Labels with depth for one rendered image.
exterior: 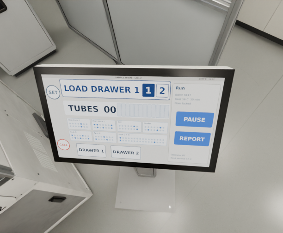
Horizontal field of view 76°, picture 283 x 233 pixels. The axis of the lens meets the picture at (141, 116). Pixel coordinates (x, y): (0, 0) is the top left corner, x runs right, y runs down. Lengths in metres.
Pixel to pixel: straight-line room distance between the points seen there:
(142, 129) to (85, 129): 0.17
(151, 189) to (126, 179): 0.22
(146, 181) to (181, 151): 0.99
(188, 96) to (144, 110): 0.12
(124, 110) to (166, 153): 0.18
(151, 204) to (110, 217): 0.33
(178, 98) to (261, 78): 1.80
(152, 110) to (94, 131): 0.19
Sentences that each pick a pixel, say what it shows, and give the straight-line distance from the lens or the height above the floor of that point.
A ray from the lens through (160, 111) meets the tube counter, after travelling 0.50.
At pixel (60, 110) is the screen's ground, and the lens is 0.58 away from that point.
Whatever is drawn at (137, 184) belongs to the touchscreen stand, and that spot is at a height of 0.04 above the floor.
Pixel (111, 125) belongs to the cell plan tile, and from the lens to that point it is 0.53.
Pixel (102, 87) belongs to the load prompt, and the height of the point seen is 1.16.
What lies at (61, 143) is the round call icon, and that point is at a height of 1.02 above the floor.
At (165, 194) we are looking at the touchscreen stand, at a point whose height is 0.04.
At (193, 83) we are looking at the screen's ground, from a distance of 0.48.
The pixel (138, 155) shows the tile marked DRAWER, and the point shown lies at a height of 1.00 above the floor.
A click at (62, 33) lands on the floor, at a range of 2.81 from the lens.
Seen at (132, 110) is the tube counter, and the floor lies 1.11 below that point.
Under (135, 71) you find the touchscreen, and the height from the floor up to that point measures 1.19.
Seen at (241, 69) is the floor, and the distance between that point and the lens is 2.24.
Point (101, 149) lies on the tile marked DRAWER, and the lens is 0.59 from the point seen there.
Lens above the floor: 1.55
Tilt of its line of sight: 63 degrees down
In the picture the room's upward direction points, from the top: 9 degrees counter-clockwise
